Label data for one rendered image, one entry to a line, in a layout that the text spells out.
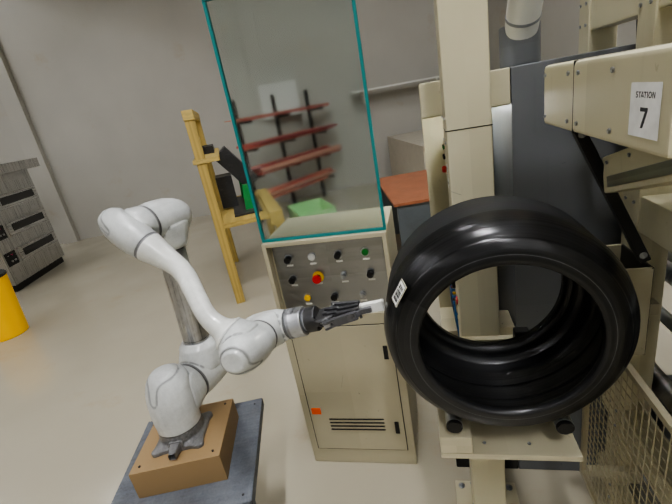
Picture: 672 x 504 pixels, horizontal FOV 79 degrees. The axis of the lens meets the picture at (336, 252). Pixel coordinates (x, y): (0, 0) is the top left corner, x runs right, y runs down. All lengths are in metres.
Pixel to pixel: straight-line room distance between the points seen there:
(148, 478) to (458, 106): 1.55
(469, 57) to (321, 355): 1.38
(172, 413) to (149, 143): 7.98
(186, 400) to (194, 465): 0.21
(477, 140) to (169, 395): 1.28
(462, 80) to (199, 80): 7.92
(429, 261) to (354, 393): 1.24
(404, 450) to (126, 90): 8.32
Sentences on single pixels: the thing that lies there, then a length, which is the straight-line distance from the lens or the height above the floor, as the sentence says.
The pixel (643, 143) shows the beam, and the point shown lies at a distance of 0.80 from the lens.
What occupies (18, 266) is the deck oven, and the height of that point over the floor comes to 0.33.
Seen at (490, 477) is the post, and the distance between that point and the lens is 1.98.
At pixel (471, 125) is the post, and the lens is 1.28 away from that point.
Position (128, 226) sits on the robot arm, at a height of 1.55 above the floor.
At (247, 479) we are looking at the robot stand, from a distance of 1.62.
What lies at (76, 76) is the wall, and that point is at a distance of 9.66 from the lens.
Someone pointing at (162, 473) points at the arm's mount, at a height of 0.74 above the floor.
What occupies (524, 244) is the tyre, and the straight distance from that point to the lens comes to 0.96.
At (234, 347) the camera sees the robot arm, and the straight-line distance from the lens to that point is 1.05.
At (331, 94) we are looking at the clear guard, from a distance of 1.62.
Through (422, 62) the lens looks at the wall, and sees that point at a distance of 9.20.
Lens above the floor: 1.79
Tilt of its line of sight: 20 degrees down
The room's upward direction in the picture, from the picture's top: 10 degrees counter-clockwise
